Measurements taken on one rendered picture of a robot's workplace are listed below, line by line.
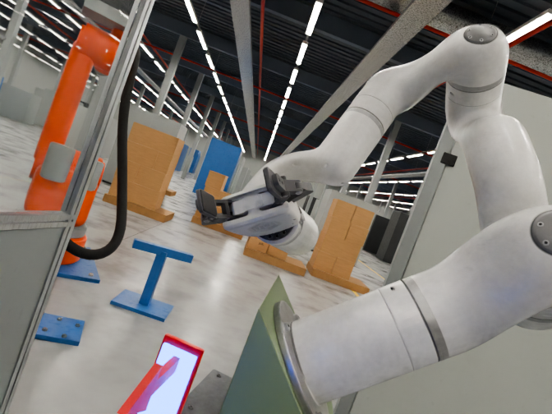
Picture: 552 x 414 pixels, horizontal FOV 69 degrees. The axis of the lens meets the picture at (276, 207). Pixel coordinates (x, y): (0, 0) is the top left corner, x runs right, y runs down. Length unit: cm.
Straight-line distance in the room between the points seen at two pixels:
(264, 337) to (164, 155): 750
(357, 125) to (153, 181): 729
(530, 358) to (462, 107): 125
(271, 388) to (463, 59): 61
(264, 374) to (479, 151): 48
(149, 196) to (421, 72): 737
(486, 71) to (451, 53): 7
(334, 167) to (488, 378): 132
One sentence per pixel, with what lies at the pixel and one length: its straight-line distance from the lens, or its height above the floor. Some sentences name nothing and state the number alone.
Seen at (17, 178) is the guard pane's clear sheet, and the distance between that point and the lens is 121.
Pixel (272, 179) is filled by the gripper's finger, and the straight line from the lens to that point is 49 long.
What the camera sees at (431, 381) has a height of 81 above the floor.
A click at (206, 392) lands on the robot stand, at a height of 93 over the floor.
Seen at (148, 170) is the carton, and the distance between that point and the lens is 799.
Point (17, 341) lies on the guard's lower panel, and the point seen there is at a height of 58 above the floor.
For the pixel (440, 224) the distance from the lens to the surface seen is 172.
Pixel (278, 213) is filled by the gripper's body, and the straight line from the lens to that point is 53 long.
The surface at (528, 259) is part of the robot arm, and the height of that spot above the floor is 132.
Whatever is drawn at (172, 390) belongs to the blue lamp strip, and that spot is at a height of 117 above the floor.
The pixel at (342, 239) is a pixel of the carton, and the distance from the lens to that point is 811.
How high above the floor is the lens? 129
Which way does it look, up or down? 2 degrees down
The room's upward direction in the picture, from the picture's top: 21 degrees clockwise
